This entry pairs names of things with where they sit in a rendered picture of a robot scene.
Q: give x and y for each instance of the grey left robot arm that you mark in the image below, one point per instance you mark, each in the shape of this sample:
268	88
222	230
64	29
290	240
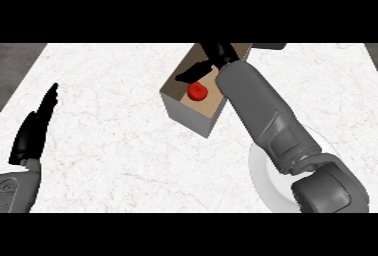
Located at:
18	186

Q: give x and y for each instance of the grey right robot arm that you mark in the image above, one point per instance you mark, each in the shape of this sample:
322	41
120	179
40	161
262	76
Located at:
281	133

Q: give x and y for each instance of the red tomato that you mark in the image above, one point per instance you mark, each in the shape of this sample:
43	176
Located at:
197	91

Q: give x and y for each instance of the white round plate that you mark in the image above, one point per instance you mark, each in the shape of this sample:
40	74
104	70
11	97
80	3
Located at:
268	176

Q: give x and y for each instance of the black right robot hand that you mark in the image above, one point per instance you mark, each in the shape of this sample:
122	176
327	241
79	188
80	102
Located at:
216	60

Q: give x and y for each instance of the dark grey flat object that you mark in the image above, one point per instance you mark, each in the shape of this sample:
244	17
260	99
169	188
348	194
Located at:
269	46

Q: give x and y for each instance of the open cardboard box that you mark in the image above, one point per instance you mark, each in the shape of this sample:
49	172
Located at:
197	100

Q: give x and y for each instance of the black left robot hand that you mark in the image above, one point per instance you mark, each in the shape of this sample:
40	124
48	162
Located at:
35	131

